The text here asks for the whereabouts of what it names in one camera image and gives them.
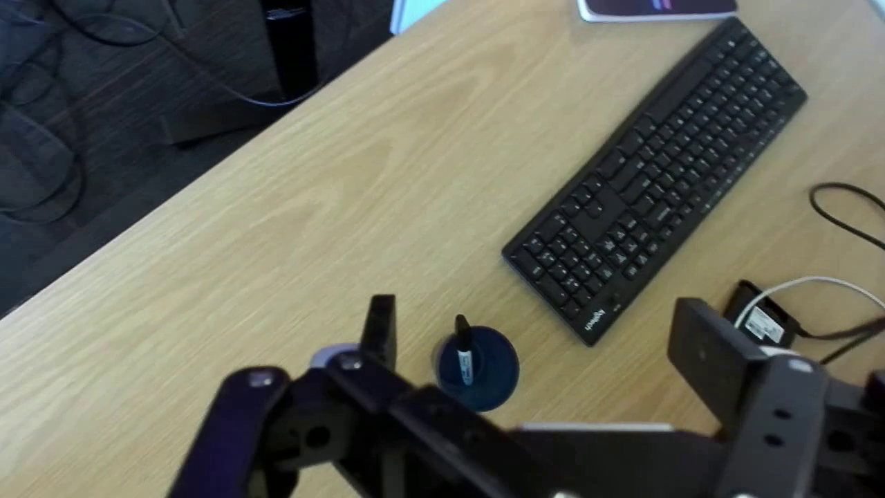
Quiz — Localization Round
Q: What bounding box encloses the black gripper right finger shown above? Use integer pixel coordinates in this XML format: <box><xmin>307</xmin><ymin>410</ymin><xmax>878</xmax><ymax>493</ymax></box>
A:
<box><xmin>666</xmin><ymin>292</ymin><xmax>885</xmax><ymax>498</ymax></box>

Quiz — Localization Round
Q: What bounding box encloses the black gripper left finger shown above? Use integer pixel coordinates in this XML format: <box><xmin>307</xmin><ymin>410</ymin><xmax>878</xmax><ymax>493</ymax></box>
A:
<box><xmin>170</xmin><ymin>291</ymin><xmax>520</xmax><ymax>498</ymax></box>

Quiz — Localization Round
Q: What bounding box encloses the dark blue cup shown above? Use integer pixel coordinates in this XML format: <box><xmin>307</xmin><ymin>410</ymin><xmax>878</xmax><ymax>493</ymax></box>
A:
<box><xmin>435</xmin><ymin>326</ymin><xmax>522</xmax><ymax>414</ymax></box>

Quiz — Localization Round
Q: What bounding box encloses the small black hub with label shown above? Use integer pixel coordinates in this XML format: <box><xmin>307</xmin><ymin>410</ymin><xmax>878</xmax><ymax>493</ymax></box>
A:
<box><xmin>721</xmin><ymin>277</ymin><xmax>804</xmax><ymax>355</ymax></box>

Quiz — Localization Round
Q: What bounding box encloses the black computer keyboard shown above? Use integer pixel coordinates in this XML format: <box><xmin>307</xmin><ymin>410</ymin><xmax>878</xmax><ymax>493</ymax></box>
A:
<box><xmin>502</xmin><ymin>13</ymin><xmax>811</xmax><ymax>348</ymax></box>

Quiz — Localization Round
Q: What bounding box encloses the black desk leg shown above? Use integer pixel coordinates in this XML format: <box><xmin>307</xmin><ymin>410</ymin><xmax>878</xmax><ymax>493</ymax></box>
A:
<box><xmin>257</xmin><ymin>0</ymin><xmax>322</xmax><ymax>96</ymax></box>

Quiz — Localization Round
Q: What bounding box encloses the dark notebook with coloured stripes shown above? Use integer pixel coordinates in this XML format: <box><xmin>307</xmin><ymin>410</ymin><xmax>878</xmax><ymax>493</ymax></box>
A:
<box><xmin>572</xmin><ymin>0</ymin><xmax>744</xmax><ymax>25</ymax></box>

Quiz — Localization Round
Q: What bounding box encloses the white cable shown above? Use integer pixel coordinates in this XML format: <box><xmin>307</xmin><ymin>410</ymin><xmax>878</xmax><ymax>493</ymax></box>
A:
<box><xmin>753</xmin><ymin>272</ymin><xmax>885</xmax><ymax>313</ymax></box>

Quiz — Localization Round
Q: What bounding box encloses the black cable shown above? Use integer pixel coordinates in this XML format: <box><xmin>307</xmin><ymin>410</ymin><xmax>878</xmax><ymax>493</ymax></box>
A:
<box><xmin>799</xmin><ymin>179</ymin><xmax>885</xmax><ymax>367</ymax></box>

